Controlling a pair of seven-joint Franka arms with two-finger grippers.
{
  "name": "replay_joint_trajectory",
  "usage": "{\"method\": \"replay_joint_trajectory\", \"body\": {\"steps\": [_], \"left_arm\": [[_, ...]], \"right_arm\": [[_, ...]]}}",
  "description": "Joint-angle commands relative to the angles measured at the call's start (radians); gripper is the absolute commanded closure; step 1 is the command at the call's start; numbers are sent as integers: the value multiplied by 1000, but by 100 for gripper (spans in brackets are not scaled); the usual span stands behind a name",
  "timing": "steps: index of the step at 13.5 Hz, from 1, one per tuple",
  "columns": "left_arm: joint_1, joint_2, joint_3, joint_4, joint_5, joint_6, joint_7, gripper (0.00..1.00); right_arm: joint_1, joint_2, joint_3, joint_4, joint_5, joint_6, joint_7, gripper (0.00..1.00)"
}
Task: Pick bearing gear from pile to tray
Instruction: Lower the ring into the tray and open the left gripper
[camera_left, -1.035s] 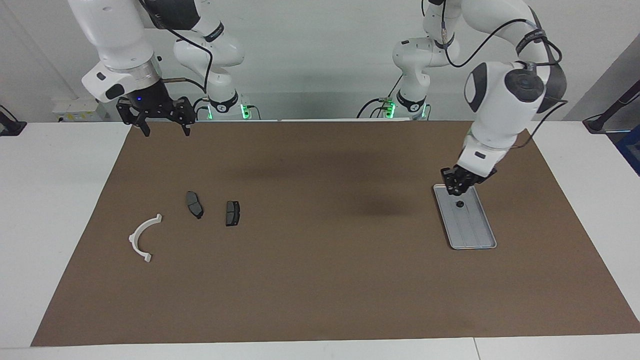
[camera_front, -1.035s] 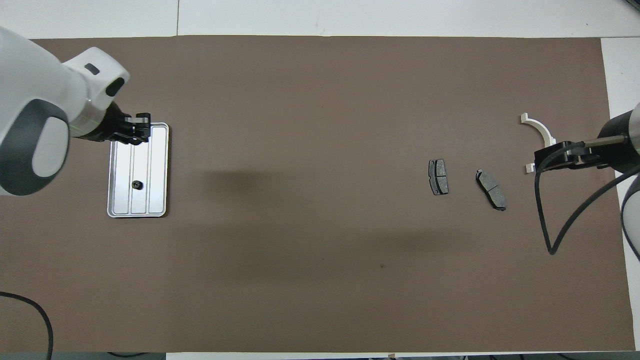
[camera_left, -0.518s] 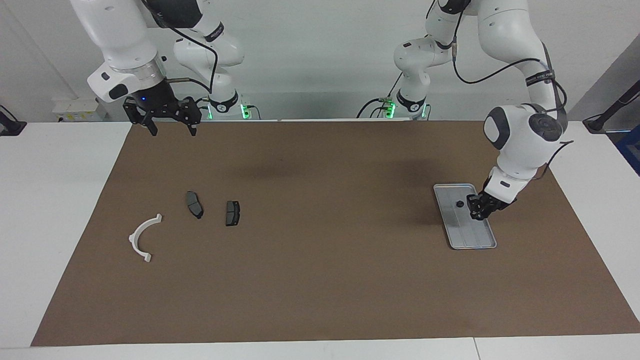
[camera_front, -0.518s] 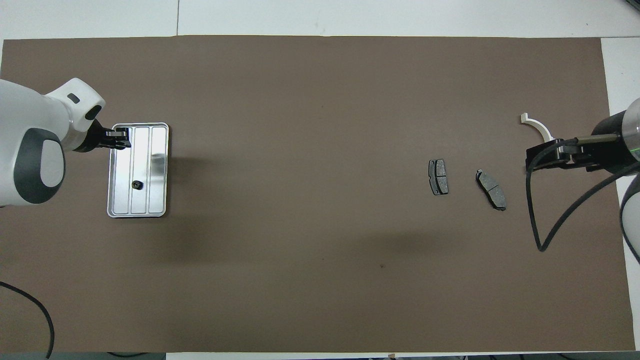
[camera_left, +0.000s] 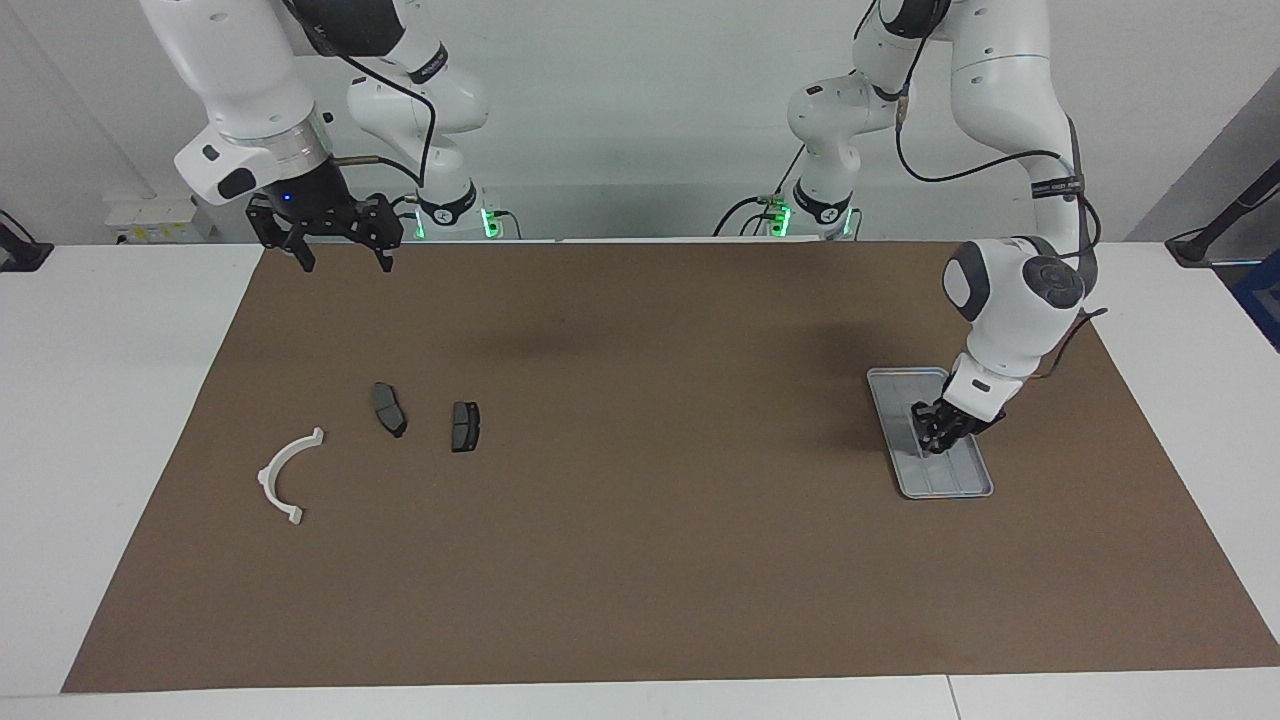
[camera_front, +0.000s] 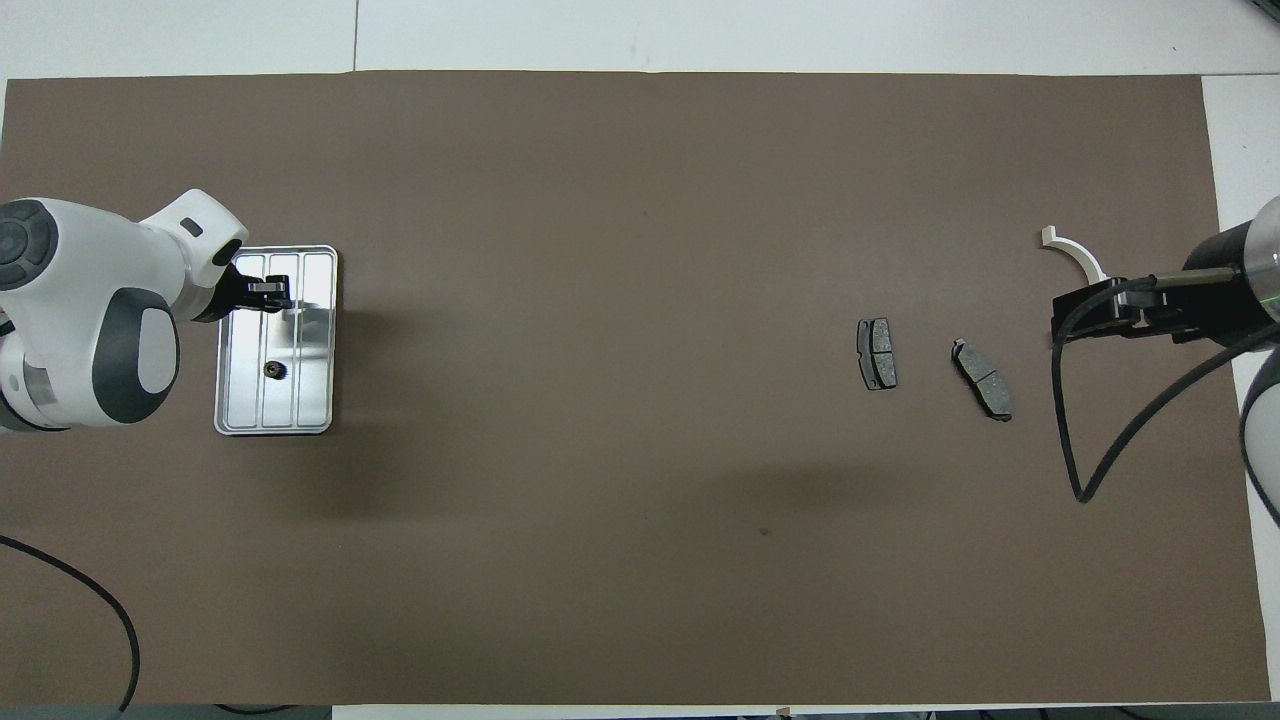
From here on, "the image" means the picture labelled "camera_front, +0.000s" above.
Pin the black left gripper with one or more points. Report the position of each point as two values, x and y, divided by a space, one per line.
225 295

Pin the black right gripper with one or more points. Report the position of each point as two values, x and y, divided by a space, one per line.
1228 315

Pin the brown table mat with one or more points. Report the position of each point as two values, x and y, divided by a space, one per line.
640 500

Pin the white curved plastic bracket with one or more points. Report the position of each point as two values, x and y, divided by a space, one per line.
1070 244

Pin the silver metal tray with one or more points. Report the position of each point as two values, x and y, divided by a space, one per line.
310 390

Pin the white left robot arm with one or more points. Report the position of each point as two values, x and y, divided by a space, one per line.
90 300

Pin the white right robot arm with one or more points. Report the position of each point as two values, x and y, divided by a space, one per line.
1265 420

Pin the rectangular dark brake pad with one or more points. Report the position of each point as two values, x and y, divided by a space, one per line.
878 355

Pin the curved dark brake pad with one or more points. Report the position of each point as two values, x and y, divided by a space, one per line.
983 380

